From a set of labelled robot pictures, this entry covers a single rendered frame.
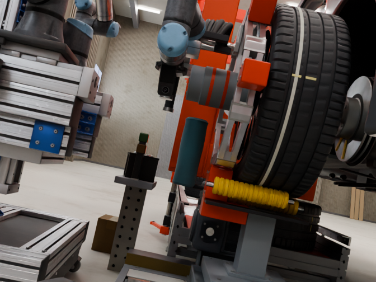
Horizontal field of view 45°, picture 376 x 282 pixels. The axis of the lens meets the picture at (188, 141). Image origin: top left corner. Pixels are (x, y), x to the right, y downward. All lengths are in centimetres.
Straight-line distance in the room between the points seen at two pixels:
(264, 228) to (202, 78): 56
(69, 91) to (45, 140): 16
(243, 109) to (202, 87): 25
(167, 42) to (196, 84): 47
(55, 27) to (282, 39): 68
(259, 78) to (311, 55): 18
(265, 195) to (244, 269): 28
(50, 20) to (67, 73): 17
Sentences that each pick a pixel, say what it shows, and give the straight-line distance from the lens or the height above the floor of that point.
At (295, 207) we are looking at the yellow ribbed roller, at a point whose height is 49.
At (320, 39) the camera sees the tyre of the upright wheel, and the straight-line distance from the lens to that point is 146.
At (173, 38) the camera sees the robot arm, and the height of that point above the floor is 85.
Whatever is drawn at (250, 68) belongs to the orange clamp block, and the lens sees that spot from 131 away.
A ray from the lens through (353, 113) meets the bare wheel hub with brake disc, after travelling 170.
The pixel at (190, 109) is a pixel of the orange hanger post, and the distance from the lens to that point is 209.
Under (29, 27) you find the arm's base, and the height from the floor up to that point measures 85.
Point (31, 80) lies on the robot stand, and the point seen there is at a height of 70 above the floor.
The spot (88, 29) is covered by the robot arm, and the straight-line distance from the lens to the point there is 197.
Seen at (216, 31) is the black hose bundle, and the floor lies 99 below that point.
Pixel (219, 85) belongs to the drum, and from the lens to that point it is 158.
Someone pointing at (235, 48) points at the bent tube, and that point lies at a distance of 164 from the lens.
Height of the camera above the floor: 54
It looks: 4 degrees up
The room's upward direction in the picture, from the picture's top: 12 degrees clockwise
